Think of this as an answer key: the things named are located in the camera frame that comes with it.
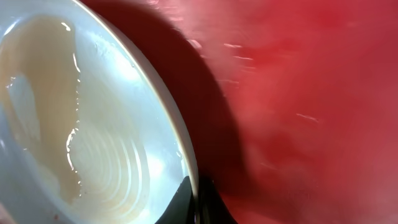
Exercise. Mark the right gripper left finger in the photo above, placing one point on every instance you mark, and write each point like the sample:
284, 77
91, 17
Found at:
181, 209

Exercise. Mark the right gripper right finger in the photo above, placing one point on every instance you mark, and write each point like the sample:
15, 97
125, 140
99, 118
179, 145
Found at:
212, 209

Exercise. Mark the white plate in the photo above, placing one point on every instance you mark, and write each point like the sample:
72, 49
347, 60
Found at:
89, 131

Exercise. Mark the red plastic tray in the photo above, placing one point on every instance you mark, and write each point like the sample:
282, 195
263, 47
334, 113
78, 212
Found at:
291, 105

